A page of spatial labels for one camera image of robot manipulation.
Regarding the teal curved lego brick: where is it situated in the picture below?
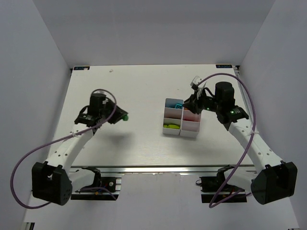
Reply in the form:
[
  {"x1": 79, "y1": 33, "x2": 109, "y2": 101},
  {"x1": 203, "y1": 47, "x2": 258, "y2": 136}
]
[{"x1": 174, "y1": 103, "x2": 183, "y2": 109}]

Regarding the lime green lego brick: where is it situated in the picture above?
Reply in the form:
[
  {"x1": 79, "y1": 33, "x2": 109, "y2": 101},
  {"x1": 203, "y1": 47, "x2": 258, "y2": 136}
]
[{"x1": 163, "y1": 124, "x2": 180, "y2": 129}]

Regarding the red lego brick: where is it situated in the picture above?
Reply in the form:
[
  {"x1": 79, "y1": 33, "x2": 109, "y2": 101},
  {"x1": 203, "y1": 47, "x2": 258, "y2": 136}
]
[{"x1": 183, "y1": 114, "x2": 200, "y2": 122}]

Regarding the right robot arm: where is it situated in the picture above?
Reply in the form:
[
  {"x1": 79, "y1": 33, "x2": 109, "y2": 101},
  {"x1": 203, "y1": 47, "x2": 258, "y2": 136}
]
[{"x1": 183, "y1": 81, "x2": 297, "y2": 205}]

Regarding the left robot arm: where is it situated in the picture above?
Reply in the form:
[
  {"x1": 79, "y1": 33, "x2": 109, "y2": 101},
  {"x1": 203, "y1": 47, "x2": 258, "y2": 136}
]
[{"x1": 32, "y1": 89, "x2": 128, "y2": 206}]

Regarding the right white divided container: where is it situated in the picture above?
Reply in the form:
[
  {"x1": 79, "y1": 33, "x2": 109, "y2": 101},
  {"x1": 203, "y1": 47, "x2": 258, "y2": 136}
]
[{"x1": 179, "y1": 110, "x2": 201, "y2": 138}]

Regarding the left blue corner label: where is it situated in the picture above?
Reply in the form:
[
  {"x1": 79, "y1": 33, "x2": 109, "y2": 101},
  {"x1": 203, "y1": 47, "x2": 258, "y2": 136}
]
[{"x1": 73, "y1": 66, "x2": 90, "y2": 71}]

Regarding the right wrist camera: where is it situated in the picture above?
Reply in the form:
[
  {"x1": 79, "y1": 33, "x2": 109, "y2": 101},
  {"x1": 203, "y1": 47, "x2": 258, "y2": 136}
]
[{"x1": 190, "y1": 76, "x2": 206, "y2": 99}]

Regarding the aluminium rail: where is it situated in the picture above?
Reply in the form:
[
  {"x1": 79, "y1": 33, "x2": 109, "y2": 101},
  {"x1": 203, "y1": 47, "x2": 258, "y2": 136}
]
[{"x1": 69, "y1": 165, "x2": 255, "y2": 178}]

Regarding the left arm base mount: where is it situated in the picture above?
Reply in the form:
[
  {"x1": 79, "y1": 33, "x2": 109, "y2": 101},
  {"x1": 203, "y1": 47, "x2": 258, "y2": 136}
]
[{"x1": 69, "y1": 167, "x2": 122, "y2": 201}]

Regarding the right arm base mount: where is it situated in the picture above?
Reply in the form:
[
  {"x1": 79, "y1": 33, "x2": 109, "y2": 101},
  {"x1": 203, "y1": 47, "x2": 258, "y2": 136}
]
[{"x1": 195, "y1": 165, "x2": 247, "y2": 204}]

